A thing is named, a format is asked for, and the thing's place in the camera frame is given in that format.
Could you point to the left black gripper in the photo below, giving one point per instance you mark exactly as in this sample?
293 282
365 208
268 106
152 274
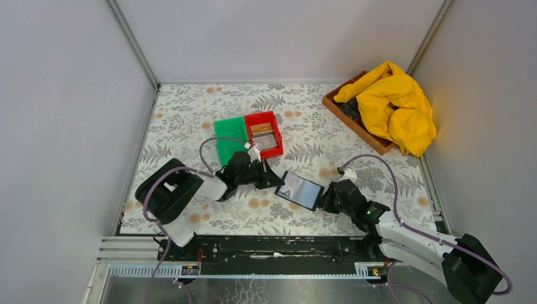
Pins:
268 178

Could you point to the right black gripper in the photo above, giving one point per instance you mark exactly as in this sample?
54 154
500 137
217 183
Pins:
325 201

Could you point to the black leather card holder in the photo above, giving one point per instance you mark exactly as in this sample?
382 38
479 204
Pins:
300 191

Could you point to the green plastic bin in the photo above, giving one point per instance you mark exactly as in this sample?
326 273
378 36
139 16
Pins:
232 128

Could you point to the red plastic bin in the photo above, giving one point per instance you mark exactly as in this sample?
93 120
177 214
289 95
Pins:
266 117

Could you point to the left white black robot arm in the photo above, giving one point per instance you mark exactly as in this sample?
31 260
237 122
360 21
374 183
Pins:
167 192

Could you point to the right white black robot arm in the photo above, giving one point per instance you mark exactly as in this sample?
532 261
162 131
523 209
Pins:
462 264

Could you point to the clear card stack in bin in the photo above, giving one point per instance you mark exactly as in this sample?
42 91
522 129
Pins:
268 140

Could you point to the floral table mat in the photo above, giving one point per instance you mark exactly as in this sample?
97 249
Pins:
315 144

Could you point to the brown wooden tray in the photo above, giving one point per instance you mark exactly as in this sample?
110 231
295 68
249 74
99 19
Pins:
380 145

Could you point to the dark items in tray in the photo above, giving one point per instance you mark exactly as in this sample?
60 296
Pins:
350 108

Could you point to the yellow cloth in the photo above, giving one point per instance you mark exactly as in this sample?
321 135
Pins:
392 106

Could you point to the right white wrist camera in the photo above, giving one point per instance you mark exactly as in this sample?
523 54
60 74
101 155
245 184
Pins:
347 174

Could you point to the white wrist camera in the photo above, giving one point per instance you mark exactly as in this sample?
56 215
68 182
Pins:
347 174
253 150

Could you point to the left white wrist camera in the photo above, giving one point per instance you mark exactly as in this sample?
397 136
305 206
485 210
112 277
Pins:
253 150

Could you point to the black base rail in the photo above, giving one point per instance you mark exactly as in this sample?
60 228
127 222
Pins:
278 255

